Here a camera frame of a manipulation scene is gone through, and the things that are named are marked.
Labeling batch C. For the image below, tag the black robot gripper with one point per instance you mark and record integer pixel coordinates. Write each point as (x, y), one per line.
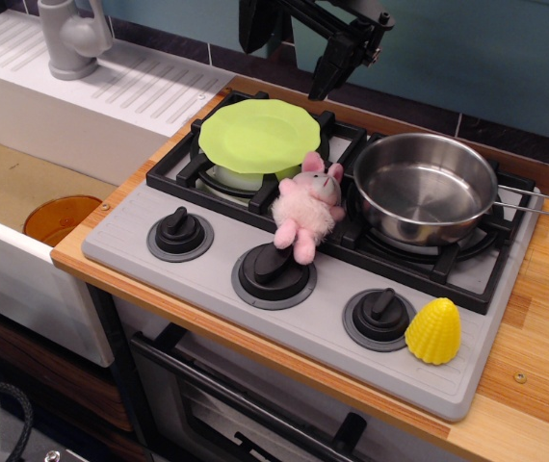
(353, 34)

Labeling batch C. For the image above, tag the yellow plastic toy corn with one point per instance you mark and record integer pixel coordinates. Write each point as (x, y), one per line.
(434, 335)

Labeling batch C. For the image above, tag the green plastic plate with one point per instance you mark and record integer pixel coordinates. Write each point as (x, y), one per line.
(259, 136)

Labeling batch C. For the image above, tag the pink plush bunny toy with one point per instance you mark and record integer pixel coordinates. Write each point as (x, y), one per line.
(308, 207)

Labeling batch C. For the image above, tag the stainless steel pot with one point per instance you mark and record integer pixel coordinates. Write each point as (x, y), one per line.
(425, 189)

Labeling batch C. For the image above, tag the grey toy faucet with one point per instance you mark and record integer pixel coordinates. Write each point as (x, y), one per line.
(73, 42)

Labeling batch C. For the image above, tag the left black stove knob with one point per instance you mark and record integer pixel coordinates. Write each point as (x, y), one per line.
(180, 237)

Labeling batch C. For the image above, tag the black stove knob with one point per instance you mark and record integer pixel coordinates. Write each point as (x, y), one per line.
(180, 237)
(377, 319)
(269, 278)

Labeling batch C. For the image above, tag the middle black stove knob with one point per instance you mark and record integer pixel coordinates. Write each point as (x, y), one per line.
(269, 278)

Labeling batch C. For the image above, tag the grey toy stove top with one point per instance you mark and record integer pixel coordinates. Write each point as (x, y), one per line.
(314, 328)

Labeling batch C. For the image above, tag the white toy sink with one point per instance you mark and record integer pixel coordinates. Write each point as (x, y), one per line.
(60, 138)

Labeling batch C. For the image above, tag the black stove grate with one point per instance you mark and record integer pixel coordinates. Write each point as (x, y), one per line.
(468, 271)

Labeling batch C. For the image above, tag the right black stove knob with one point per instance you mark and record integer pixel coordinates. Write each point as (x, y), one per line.
(377, 319)

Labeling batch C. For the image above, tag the orange plastic drain cup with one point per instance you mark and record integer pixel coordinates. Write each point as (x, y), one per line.
(52, 221)

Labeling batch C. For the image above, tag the toy oven door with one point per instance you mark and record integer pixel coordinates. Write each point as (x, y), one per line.
(226, 407)

